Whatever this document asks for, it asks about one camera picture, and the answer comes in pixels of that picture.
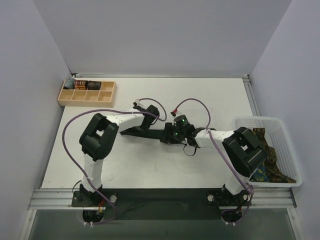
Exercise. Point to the blue yellow patterned tie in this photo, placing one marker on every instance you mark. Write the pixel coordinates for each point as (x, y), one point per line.
(260, 175)

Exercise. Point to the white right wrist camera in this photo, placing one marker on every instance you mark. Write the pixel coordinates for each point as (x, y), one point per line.
(175, 113)

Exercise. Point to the white plastic basket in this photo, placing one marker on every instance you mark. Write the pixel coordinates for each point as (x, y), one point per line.
(277, 137)

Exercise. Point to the red patterned rolled tie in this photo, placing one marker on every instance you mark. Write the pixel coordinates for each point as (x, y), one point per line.
(80, 84)

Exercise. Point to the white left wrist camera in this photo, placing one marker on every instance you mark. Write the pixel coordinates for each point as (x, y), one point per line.
(137, 103)

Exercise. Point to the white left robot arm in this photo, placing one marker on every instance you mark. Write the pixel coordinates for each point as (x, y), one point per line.
(98, 139)

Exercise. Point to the dark green tie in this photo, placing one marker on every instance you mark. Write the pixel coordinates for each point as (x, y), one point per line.
(156, 134)

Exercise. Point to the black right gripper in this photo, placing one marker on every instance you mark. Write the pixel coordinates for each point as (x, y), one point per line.
(164, 134)

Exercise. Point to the dark brown rolled tie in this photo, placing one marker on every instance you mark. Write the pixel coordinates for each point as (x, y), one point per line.
(94, 85)

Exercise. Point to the grey rolled tie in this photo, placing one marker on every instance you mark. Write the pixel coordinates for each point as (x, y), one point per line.
(69, 84)

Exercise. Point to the wooden compartment organizer box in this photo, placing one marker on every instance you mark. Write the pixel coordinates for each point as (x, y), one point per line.
(103, 98)

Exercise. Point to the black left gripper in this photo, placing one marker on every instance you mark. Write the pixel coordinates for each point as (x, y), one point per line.
(145, 124)

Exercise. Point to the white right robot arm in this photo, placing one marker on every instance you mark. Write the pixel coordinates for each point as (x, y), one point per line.
(241, 149)

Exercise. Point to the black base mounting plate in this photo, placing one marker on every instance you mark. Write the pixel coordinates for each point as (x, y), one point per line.
(163, 204)

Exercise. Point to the brown green patterned tie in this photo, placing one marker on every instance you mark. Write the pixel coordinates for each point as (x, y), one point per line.
(273, 172)

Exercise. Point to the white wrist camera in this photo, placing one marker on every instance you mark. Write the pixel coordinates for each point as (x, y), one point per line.
(175, 113)
(137, 103)

